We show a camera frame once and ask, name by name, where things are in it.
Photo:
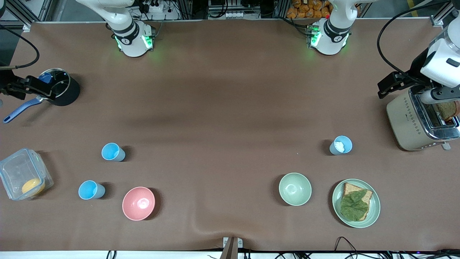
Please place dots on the beige chrome toaster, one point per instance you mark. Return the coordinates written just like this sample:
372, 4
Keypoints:
402, 122

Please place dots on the white power strip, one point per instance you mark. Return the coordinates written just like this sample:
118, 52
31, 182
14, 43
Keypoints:
154, 5

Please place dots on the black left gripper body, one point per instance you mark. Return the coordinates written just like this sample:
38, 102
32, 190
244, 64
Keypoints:
414, 73

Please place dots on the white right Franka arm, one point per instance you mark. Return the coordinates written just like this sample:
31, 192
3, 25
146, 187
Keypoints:
131, 34

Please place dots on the brown bread slice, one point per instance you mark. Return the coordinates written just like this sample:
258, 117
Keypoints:
349, 187

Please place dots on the brown table cover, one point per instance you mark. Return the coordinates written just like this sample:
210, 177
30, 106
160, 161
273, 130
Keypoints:
215, 90

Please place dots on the pale green bowl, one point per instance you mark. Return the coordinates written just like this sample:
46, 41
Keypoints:
295, 189

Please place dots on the orange round food piece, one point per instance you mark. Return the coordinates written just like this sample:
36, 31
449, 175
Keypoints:
32, 186

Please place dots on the dark toast slice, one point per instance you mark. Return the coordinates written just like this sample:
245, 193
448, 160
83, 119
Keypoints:
447, 109

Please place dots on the orange snack bag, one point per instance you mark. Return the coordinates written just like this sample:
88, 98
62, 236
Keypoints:
307, 9

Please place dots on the metal table edge clamp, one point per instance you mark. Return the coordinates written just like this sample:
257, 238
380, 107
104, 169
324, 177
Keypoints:
231, 246

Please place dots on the green lettuce leaf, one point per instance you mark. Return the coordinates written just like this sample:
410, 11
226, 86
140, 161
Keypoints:
354, 205

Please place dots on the glass lid with blue knob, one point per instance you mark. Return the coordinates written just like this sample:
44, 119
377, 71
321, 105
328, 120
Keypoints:
59, 81

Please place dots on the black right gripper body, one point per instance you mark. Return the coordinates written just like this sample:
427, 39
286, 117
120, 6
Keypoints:
8, 86

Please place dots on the pale green plate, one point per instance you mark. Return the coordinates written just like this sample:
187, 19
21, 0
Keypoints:
374, 212

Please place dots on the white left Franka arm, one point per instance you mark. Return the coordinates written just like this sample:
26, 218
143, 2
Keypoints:
332, 36

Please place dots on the clear plastic food container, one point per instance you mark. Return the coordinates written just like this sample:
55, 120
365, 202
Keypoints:
16, 169

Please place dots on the pink bowl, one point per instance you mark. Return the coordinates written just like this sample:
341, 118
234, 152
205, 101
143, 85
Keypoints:
138, 203

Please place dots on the pale grey-blue plastic cup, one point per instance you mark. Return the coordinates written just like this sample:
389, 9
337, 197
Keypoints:
341, 145

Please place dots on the bright blue plastic cup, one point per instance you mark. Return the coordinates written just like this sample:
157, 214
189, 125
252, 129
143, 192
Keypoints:
112, 151
90, 190

